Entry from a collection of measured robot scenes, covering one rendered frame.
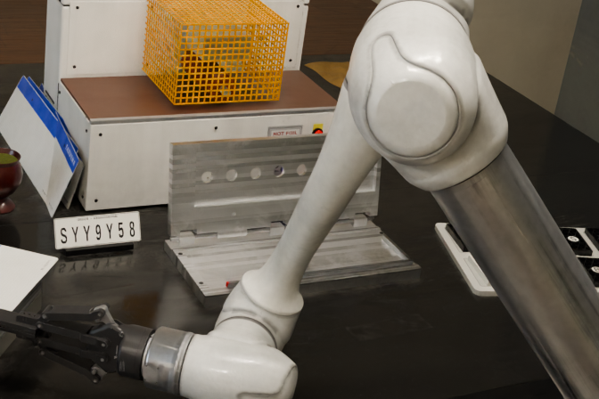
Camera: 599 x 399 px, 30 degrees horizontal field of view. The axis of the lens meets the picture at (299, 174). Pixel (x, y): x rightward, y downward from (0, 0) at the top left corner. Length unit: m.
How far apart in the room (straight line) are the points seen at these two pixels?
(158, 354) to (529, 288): 0.56
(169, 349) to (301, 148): 0.68
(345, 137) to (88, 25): 1.02
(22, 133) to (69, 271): 0.51
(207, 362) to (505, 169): 0.55
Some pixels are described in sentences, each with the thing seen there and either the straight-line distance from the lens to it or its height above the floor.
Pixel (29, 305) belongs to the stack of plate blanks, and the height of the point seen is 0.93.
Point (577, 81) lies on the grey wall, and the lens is 4.83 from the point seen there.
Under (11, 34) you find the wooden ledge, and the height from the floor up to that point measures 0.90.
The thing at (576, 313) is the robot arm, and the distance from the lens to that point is 1.30.
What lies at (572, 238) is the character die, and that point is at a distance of 2.39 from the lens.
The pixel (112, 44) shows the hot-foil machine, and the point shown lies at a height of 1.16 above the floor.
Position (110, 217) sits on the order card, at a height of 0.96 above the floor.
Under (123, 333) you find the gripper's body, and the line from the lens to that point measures 1.62.
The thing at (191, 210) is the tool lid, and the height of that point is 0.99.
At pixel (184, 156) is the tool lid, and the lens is 2.03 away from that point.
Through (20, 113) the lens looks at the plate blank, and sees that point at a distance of 2.49.
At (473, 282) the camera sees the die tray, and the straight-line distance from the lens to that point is 2.15.
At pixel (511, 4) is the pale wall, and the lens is 4.58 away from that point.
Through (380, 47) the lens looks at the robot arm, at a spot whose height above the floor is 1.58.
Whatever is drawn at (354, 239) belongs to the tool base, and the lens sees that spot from 2.19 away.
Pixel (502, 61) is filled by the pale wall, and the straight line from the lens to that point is 4.66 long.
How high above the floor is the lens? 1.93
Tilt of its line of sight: 25 degrees down
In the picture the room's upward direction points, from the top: 8 degrees clockwise
